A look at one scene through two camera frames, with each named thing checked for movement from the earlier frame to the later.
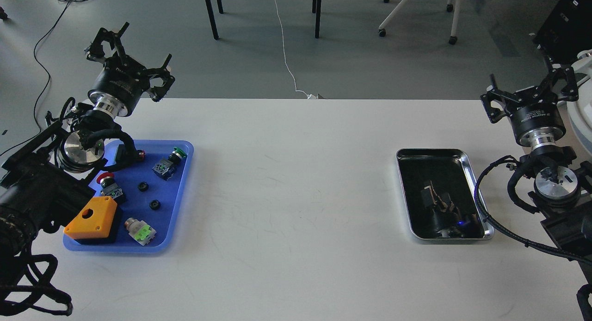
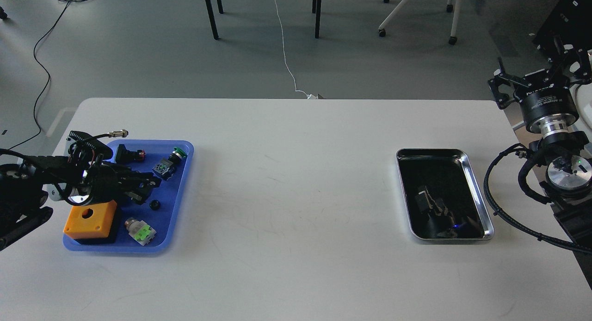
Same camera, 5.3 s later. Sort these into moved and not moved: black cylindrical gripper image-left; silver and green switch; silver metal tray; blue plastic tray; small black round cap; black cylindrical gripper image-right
Moved: black cylindrical gripper image-left; black cylindrical gripper image-right
Not moved: blue plastic tray; silver metal tray; silver and green switch; small black round cap
